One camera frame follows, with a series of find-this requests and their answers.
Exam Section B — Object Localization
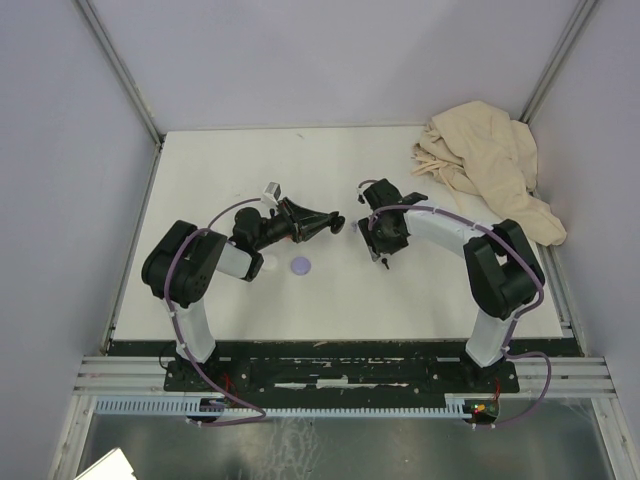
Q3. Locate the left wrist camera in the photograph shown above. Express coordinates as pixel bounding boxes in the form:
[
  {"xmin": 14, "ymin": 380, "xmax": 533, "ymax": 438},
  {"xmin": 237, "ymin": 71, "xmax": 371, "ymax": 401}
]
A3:
[{"xmin": 261, "ymin": 182, "xmax": 281, "ymax": 207}]

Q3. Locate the aluminium frame rail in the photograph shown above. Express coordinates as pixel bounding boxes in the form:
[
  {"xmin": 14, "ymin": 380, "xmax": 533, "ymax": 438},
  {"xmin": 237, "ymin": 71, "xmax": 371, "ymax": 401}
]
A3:
[{"xmin": 74, "ymin": 356, "xmax": 616, "ymax": 399}]

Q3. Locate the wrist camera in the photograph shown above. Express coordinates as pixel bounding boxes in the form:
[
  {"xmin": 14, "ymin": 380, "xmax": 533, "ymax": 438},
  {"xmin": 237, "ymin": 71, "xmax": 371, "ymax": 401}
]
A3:
[
  {"xmin": 357, "ymin": 179, "xmax": 374, "ymax": 204},
  {"xmin": 261, "ymin": 182, "xmax": 281, "ymax": 207}
]

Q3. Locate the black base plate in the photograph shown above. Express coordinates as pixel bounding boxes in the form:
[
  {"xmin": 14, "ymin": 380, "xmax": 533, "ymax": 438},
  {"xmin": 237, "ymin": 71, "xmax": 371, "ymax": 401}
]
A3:
[{"xmin": 165, "ymin": 341, "xmax": 518, "ymax": 409}]

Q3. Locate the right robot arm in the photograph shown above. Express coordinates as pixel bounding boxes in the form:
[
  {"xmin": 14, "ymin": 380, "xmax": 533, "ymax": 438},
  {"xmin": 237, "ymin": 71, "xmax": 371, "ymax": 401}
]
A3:
[{"xmin": 357, "ymin": 179, "xmax": 545, "ymax": 391}]

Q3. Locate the white earbud case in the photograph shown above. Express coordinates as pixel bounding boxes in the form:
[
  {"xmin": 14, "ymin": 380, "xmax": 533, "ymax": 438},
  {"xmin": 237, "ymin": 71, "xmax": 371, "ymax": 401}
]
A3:
[{"xmin": 263, "ymin": 254, "xmax": 278, "ymax": 271}]

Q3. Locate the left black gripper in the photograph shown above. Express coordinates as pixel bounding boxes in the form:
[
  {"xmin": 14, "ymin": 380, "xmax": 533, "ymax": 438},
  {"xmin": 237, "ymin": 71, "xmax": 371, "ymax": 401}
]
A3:
[{"xmin": 254, "ymin": 197, "xmax": 332, "ymax": 251}]

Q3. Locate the beige cloth bag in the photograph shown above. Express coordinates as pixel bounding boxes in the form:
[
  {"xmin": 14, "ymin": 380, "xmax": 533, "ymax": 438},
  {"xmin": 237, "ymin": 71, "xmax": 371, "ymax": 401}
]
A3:
[{"xmin": 412, "ymin": 101, "xmax": 567, "ymax": 246}]

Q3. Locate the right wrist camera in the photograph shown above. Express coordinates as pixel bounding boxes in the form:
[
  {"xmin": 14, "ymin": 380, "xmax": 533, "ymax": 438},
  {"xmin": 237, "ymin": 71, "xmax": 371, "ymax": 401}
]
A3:
[{"xmin": 357, "ymin": 179, "xmax": 374, "ymax": 204}]

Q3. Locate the white paper corner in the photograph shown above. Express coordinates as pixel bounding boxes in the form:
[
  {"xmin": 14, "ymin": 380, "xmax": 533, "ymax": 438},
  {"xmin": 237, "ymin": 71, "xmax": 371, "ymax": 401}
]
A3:
[{"xmin": 75, "ymin": 448, "xmax": 136, "ymax": 480}]

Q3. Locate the purple earbud case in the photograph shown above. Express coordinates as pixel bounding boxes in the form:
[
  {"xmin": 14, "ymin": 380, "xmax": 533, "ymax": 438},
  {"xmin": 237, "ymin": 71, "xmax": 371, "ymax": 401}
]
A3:
[{"xmin": 290, "ymin": 256, "xmax": 312, "ymax": 276}]

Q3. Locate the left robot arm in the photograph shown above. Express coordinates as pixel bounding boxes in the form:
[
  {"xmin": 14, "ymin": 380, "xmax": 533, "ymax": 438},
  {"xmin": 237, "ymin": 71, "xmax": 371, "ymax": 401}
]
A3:
[{"xmin": 141, "ymin": 197, "xmax": 346, "ymax": 390}]

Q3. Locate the black earbud case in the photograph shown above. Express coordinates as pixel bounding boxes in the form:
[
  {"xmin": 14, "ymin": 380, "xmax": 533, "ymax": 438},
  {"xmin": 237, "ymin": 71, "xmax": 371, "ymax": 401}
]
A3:
[{"xmin": 329, "ymin": 212, "xmax": 346, "ymax": 235}]

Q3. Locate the white cable duct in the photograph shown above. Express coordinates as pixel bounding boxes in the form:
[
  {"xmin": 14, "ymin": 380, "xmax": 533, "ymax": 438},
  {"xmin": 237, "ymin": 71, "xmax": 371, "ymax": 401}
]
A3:
[{"xmin": 93, "ymin": 393, "xmax": 476, "ymax": 417}]

